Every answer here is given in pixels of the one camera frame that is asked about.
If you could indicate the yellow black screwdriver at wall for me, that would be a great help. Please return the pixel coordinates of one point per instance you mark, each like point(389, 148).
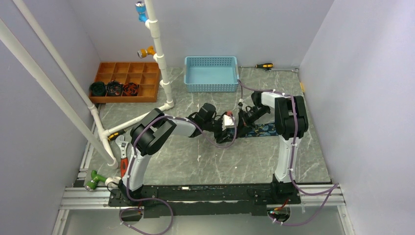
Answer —
point(265, 66)

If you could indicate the red handled adjustable wrench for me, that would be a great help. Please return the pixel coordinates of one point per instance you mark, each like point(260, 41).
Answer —
point(123, 146)

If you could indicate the white diagonal PVC pipe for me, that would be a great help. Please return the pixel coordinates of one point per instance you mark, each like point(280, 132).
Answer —
point(22, 55)

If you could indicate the aluminium rail frame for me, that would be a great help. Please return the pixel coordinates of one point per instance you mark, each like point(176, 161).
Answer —
point(185, 160)

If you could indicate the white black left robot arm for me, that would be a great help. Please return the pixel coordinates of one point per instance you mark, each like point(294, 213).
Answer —
point(152, 132)

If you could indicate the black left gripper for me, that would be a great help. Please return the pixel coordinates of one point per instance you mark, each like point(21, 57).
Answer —
point(219, 138)

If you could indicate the dark blue patterned tie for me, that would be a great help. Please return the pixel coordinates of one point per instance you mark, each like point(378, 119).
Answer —
point(262, 129)

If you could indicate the rolled dark green tie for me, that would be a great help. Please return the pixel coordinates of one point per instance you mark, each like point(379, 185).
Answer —
point(98, 89)

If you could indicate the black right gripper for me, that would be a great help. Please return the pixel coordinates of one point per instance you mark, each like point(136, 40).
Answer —
point(242, 117)

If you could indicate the orange wooden compartment tray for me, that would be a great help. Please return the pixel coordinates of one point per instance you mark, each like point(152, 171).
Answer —
point(146, 74)

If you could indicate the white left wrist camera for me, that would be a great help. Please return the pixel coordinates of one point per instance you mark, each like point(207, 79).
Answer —
point(228, 120)

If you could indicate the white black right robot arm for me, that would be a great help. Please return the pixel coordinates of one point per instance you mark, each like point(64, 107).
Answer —
point(291, 123)

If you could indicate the light blue plastic basket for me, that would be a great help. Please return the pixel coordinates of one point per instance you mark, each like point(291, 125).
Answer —
point(211, 74)

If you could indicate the silver spanner at wall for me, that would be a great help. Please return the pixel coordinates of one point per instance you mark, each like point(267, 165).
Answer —
point(295, 70)

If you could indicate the white vertical PVC pipe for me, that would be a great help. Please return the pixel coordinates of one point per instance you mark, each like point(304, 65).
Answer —
point(154, 28)

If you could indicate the green valve nozzle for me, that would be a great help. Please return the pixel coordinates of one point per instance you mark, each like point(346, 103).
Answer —
point(95, 179)

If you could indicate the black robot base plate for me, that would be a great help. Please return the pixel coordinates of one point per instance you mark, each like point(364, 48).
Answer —
point(162, 200)

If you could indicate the orange valve nozzle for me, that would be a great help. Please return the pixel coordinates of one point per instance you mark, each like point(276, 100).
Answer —
point(142, 53)

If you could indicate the blue valve nozzle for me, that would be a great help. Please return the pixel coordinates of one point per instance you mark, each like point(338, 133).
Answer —
point(141, 10)

